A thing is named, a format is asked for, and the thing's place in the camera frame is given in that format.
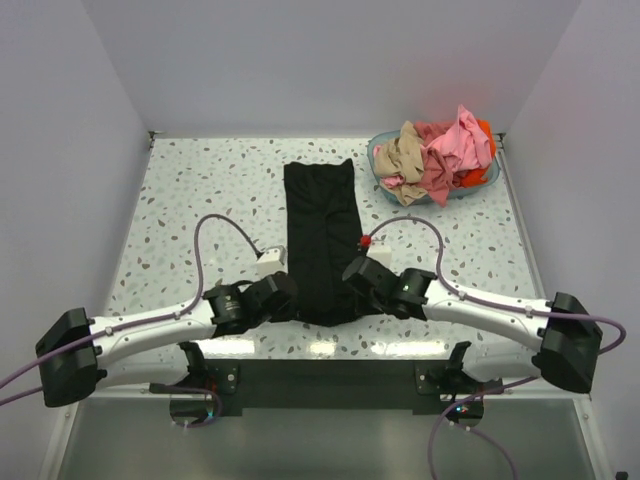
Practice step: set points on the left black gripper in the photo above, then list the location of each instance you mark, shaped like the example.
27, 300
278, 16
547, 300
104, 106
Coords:
289, 312

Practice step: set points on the black t-shirt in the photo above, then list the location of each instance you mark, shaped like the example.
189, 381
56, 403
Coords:
323, 236

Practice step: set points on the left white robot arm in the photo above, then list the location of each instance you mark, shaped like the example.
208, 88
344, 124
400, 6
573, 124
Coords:
79, 355

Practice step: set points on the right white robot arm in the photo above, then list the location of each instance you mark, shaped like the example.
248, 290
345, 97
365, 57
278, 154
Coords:
555, 340

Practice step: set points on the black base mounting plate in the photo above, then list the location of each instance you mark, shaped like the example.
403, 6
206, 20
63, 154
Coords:
420, 386

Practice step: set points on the light pink t-shirt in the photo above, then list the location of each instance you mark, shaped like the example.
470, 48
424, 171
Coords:
393, 182

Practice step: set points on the beige t-shirt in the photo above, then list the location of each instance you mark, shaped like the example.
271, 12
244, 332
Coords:
402, 155

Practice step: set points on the orange t-shirt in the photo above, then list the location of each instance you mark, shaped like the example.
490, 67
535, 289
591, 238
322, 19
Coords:
482, 160

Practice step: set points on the teal plastic laundry basket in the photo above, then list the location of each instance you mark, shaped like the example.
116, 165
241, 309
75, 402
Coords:
492, 175

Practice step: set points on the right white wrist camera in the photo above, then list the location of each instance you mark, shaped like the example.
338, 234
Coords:
376, 250

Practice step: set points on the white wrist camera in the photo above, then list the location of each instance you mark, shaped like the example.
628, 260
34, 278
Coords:
271, 261
376, 250

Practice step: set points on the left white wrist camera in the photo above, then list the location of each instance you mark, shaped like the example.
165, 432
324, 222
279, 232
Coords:
271, 261

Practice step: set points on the aluminium frame rail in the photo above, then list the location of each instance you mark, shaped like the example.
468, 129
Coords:
526, 432

